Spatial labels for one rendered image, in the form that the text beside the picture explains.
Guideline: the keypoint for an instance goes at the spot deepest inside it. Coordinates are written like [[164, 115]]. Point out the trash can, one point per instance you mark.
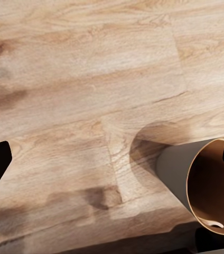
[[194, 173]]

